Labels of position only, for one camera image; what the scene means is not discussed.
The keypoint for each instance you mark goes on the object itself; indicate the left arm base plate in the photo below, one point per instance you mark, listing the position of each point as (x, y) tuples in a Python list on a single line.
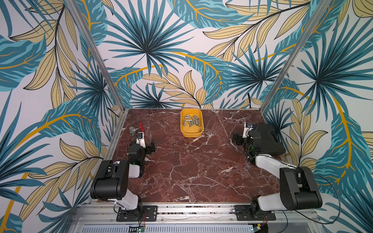
[(147, 213)]

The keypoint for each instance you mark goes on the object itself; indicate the metal valve red handle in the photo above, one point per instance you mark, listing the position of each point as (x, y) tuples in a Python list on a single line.
[(136, 130)]

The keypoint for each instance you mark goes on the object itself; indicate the yellow plastic storage box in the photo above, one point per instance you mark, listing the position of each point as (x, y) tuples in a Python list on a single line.
[(191, 123)]

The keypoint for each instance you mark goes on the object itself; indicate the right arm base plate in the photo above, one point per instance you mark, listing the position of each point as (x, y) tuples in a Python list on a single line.
[(249, 213)]

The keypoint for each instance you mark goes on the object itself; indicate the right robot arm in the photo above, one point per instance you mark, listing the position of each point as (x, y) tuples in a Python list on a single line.
[(298, 188)]

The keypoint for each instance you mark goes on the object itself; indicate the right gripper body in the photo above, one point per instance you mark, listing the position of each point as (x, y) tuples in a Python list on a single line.
[(238, 139)]

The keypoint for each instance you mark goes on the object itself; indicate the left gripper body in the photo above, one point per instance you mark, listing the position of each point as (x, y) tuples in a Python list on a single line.
[(148, 151)]

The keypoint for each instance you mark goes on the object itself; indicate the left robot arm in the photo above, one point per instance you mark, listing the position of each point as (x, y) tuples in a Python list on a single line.
[(111, 181)]

